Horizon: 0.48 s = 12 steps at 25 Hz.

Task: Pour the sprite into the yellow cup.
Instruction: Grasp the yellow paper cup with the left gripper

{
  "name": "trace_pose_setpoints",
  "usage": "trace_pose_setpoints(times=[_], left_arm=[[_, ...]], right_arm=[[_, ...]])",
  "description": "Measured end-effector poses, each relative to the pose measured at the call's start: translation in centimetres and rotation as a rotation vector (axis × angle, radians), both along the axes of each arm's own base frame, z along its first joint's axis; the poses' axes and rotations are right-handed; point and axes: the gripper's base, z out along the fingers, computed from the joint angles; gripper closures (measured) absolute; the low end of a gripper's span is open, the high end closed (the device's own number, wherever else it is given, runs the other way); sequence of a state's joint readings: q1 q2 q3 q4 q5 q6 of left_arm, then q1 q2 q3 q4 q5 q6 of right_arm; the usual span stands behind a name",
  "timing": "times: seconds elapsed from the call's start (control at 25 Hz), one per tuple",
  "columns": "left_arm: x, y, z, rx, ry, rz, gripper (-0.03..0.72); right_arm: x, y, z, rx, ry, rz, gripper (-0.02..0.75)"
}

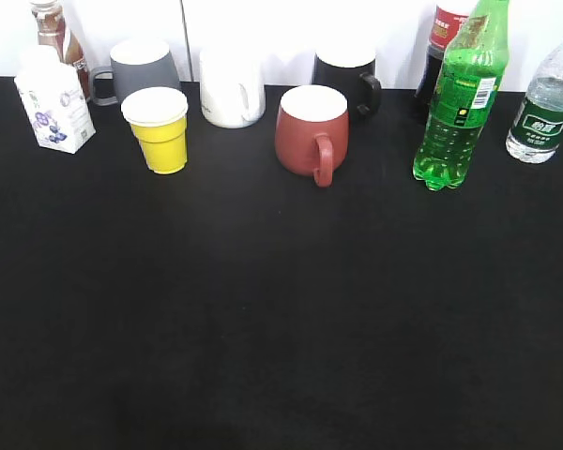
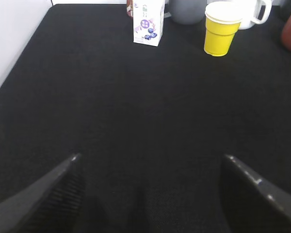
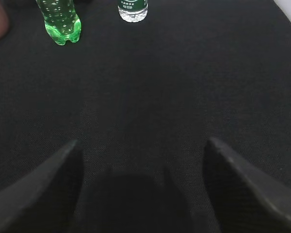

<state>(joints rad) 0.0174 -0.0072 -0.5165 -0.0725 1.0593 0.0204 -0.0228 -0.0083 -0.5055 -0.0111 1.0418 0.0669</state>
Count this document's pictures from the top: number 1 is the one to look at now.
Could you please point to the brown tea bottle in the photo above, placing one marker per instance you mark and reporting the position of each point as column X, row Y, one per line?
column 54, row 31

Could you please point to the grey mug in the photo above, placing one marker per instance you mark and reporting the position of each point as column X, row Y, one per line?
column 135, row 64

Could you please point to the clear water bottle green label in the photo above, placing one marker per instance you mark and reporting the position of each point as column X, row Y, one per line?
column 537, row 130

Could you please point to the white milk carton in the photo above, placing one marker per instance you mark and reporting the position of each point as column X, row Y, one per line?
column 54, row 100

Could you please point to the cola bottle red label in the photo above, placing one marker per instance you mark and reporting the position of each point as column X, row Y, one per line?
column 449, row 17

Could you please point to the yellow paper cup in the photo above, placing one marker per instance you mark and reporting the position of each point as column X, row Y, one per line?
column 158, row 119

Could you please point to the black mug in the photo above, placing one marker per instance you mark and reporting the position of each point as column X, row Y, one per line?
column 350, row 69

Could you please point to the green soda bottle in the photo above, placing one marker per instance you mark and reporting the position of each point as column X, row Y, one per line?
column 472, row 71

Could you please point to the white mug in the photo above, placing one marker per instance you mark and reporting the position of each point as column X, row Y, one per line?
column 232, row 91

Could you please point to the red mug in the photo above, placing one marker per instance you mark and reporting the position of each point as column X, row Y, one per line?
column 312, row 132

